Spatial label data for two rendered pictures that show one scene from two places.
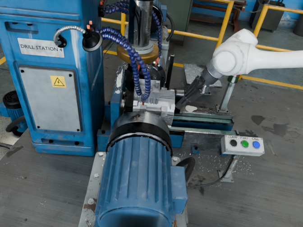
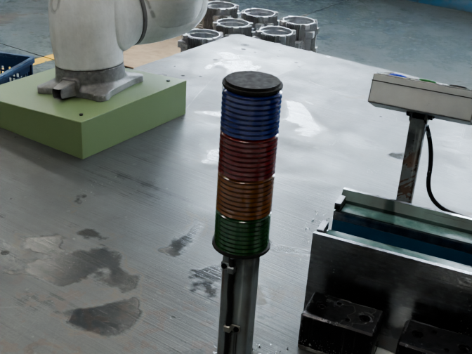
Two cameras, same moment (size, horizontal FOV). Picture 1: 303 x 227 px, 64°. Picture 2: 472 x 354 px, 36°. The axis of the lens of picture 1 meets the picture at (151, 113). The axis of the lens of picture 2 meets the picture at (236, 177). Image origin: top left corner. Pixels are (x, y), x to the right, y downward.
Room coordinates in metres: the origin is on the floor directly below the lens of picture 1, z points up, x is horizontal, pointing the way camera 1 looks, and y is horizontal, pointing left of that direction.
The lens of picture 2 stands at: (1.92, -0.18, 1.45)
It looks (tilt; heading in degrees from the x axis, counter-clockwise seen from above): 26 degrees down; 206
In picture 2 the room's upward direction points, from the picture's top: 4 degrees clockwise
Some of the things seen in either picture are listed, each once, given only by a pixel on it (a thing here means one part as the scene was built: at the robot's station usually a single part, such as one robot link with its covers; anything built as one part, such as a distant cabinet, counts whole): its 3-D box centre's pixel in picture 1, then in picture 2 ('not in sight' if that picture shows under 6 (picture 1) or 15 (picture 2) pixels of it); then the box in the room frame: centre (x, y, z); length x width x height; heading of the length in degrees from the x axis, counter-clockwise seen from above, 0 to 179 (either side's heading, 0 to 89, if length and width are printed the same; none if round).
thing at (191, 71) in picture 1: (199, 81); not in sight; (1.52, -0.32, 0.86); 0.27 x 0.24 x 0.12; 4
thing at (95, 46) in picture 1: (75, 38); not in sight; (0.71, 0.27, 1.46); 0.18 x 0.11 x 0.13; 94
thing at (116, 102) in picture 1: (111, 110); not in sight; (0.95, 0.21, 0.97); 0.30 x 0.11 x 0.34; 4
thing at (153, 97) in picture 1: (146, 91); not in sight; (0.97, 0.04, 1.11); 0.12 x 0.11 x 0.07; 93
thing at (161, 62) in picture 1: (144, 68); not in sight; (1.30, 0.08, 1.04); 0.41 x 0.25 x 0.25; 4
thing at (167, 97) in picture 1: (153, 106); not in sight; (0.97, 0.00, 1.01); 0.20 x 0.19 x 0.19; 93
